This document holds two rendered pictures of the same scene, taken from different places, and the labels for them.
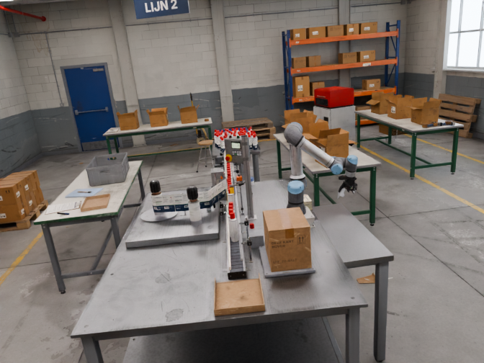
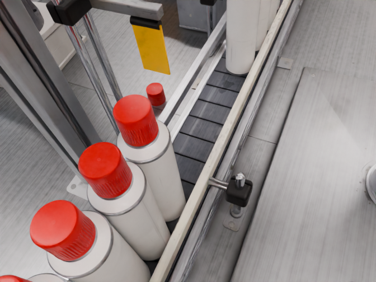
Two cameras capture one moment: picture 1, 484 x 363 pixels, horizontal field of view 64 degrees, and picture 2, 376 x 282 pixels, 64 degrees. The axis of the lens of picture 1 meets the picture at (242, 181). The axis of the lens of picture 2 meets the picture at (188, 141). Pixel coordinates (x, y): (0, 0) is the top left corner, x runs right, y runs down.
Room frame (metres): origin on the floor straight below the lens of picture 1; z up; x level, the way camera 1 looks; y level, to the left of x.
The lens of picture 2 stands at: (2.99, 0.23, 1.27)
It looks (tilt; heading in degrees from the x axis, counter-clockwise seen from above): 55 degrees down; 213
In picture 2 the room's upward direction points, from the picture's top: 9 degrees counter-clockwise
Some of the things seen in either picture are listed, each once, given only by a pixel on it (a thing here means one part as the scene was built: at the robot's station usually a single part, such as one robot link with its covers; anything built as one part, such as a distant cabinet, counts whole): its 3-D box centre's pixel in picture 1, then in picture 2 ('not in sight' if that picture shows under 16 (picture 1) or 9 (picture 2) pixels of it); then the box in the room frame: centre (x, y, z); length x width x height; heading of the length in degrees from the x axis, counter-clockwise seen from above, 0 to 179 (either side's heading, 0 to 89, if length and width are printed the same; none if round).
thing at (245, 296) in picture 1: (238, 292); not in sight; (1.81, 0.08, 0.85); 0.30 x 0.26 x 0.04; 1
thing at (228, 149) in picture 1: (237, 150); not in sight; (2.92, 0.02, 1.38); 0.17 x 0.10 x 0.19; 56
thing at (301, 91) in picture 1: (340, 78); not in sight; (10.07, -2.72, 1.26); 2.78 x 0.61 x 2.51; 95
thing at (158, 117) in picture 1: (158, 117); not in sight; (8.21, 1.62, 0.96); 0.43 x 0.42 x 0.37; 92
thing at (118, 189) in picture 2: not in sight; (132, 211); (2.92, 0.10, 0.98); 0.05 x 0.05 x 0.20
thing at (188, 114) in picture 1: (189, 113); not in sight; (8.31, 0.98, 0.97); 0.48 x 0.47 x 0.37; 8
